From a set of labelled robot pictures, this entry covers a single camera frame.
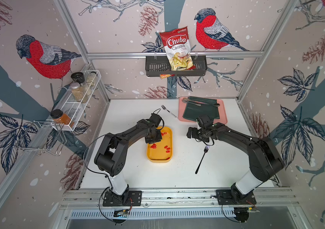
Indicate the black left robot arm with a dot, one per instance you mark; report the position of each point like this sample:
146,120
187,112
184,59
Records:
112,153

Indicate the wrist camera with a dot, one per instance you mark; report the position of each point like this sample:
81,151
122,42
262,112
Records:
204,121
155,119

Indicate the clear spice jar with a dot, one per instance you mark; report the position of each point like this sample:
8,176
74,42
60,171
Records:
91,79

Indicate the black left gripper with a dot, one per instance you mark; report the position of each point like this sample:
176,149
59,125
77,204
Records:
159,138

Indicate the dark green cloth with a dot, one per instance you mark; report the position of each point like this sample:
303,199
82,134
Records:
192,112

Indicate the pink plastic tray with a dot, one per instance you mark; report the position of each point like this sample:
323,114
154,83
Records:
222,112

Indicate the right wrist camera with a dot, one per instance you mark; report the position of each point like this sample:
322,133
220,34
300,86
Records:
204,121

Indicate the red Chuba chips bag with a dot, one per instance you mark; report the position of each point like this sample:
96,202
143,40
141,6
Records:
177,48

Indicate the silver fork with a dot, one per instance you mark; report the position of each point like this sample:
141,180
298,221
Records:
165,109

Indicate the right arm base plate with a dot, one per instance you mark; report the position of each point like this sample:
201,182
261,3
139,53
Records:
231,197

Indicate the yellow plastic storage tray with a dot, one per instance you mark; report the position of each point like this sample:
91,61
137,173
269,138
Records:
159,154

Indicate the black lid spice jar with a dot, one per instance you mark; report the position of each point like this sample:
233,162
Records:
78,77

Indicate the white wire spice rack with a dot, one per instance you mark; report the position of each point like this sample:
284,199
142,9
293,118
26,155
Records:
76,110

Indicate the silver lid spice jar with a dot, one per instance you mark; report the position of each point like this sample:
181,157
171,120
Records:
78,92

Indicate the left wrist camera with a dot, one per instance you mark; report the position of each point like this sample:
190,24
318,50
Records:
155,119

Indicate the dark spoon on cloth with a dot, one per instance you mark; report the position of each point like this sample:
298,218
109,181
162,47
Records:
197,103

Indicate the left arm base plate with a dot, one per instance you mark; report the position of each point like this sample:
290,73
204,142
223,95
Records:
128,198

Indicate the chrome wire rack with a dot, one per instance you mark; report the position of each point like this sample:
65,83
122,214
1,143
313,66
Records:
49,139

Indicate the black wall basket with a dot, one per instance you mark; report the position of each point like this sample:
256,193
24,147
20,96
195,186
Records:
156,66

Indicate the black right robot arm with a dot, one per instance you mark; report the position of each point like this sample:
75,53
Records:
264,159

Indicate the orange spice jar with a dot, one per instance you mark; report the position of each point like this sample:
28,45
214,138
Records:
60,117

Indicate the purple black fork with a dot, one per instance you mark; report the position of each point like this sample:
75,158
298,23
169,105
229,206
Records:
206,149

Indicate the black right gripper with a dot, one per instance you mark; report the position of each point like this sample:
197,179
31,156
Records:
193,131

